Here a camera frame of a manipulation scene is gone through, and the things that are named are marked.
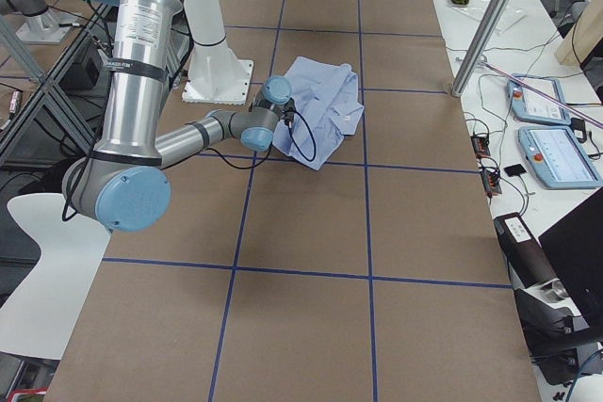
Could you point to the brown paper table cover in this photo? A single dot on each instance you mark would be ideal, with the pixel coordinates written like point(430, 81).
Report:
point(375, 278)

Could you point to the grey aluminium frame post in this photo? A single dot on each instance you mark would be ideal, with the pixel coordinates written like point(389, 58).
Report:
point(483, 34)

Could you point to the blue teach pendant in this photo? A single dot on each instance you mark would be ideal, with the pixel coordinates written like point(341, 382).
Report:
point(531, 107)
point(557, 158)

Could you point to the blue teach pendant far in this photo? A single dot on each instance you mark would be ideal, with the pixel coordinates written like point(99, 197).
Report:
point(531, 107)

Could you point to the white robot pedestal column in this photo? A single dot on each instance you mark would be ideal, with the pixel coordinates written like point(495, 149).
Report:
point(215, 75)

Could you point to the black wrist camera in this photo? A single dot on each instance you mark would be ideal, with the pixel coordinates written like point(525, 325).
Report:
point(288, 113)

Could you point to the white chair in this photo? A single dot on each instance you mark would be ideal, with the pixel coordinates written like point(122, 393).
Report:
point(38, 318)

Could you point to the long reacher grabber tool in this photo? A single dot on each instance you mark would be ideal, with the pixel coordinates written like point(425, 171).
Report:
point(552, 99)

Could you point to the blue teach pendant near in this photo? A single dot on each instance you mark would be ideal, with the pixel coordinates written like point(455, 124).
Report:
point(557, 158)

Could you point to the light blue striped shirt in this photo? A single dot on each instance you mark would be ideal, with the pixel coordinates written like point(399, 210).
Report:
point(326, 96)

